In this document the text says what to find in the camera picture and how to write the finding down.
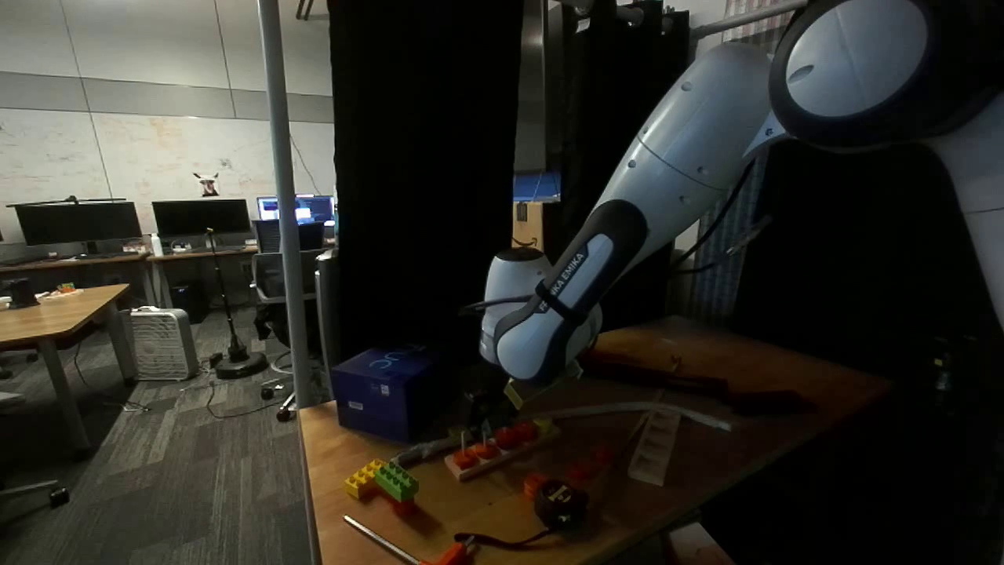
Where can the wooden stick with red discs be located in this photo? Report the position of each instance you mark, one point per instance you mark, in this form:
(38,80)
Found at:
(572,479)

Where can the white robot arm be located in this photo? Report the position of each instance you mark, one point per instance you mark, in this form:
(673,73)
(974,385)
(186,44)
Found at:
(844,75)

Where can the red handled screwdriver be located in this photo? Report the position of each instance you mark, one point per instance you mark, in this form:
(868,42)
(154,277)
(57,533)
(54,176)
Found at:
(411,550)

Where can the black round tape measure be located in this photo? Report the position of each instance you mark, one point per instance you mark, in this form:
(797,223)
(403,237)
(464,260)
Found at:
(558,510)

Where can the right black monitor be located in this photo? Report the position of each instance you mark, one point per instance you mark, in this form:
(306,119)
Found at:
(203,217)

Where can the blue cardboard box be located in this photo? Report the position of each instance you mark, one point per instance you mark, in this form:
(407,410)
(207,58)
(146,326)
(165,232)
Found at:
(391,392)

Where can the yellow green lego blocks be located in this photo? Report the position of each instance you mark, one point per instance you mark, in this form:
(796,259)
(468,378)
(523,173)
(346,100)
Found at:
(381,479)

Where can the black curtain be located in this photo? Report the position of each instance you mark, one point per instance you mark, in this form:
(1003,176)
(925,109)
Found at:
(425,148)

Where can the white computer case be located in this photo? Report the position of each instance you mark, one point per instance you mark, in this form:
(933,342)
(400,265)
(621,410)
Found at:
(165,342)

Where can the black office chair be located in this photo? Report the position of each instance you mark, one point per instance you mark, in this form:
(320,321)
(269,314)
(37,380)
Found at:
(269,287)

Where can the wooden side desk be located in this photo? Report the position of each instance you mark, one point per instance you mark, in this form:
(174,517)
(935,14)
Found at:
(54,321)

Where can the grey metal pole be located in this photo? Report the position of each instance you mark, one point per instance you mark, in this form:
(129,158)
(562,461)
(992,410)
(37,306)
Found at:
(284,181)

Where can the dark wooden plank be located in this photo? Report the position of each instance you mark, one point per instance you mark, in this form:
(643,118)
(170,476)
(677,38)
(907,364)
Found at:
(711,386)

